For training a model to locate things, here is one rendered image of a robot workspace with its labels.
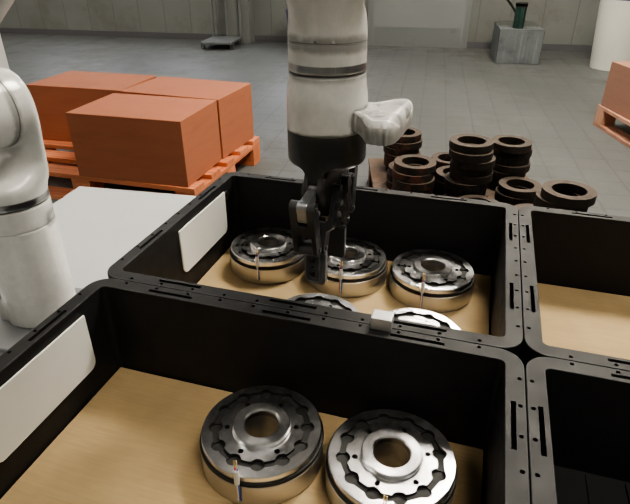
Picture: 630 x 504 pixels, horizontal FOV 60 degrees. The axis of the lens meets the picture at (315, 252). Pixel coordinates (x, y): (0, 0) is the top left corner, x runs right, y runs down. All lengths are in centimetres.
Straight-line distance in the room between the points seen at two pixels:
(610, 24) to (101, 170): 554
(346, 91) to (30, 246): 47
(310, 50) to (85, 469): 40
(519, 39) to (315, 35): 661
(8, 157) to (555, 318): 70
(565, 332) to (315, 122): 38
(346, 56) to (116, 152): 251
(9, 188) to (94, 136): 223
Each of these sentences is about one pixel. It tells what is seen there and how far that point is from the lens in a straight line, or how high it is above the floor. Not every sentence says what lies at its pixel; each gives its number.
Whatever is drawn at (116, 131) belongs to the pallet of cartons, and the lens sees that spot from 290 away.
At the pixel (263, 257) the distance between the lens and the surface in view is 71.
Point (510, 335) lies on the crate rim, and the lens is 49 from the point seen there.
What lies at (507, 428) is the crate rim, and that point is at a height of 93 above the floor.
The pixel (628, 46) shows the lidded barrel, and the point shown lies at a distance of 703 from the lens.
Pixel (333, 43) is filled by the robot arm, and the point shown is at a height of 114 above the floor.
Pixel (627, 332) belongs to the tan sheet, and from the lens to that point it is 72.
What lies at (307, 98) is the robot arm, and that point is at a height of 110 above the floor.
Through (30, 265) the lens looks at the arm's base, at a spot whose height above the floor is 85.
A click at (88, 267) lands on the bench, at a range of 108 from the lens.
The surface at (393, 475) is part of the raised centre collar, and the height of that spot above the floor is 87.
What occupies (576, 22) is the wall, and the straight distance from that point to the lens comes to 823.
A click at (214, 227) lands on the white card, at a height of 88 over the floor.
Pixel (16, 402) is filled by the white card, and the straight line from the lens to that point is 51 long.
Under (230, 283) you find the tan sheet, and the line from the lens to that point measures 72.
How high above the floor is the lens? 122
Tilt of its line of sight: 29 degrees down
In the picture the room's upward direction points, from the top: straight up
